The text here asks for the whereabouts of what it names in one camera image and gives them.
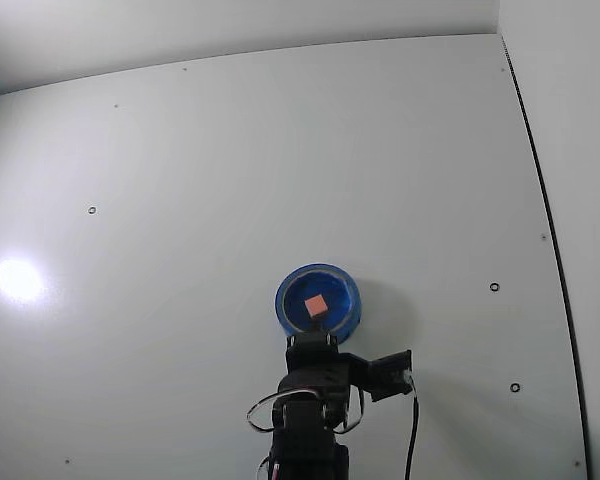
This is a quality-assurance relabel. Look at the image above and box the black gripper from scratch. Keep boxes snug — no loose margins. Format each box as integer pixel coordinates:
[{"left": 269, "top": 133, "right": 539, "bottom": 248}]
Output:
[{"left": 284, "top": 317, "right": 352, "bottom": 390}]

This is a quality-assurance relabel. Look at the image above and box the orange cube block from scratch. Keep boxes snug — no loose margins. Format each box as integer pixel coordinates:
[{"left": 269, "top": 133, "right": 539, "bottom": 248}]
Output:
[{"left": 303, "top": 294, "right": 328, "bottom": 320}]

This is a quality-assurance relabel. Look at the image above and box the blue tape roll bin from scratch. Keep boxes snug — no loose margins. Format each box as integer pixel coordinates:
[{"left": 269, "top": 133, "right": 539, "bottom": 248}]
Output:
[{"left": 273, "top": 261, "right": 363, "bottom": 347}]

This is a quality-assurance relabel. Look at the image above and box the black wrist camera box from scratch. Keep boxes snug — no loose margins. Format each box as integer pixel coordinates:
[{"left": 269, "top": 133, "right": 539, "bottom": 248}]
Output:
[{"left": 364, "top": 348, "right": 414, "bottom": 404}]

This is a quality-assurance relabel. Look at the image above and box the white servo wire loop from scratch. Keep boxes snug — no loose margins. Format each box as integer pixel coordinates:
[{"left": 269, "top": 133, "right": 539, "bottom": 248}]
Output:
[
  {"left": 246, "top": 388, "right": 326, "bottom": 434},
  {"left": 329, "top": 387, "right": 366, "bottom": 434}
]

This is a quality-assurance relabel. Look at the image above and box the black camera cable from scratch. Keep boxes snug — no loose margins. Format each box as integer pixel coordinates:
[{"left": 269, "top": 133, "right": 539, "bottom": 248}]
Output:
[{"left": 402, "top": 377, "right": 421, "bottom": 480}]

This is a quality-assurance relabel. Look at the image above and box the red white wire bundle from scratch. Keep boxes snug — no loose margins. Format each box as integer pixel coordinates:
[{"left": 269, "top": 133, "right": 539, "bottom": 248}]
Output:
[{"left": 256, "top": 453, "right": 284, "bottom": 480}]

